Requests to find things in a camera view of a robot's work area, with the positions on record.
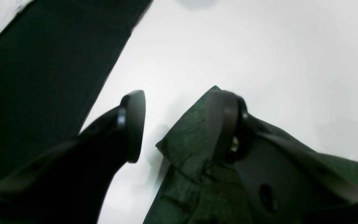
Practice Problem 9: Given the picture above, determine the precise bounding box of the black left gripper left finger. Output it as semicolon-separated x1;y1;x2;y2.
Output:
78;90;146;164

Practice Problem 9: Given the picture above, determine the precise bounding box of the black garment on right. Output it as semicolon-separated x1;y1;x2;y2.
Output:
0;0;152;180

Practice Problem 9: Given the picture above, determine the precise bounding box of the dark green long-sleeve shirt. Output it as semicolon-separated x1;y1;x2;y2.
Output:
144;86;358;224

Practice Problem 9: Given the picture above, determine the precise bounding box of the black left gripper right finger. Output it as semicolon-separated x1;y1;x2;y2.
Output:
205;90;260;164

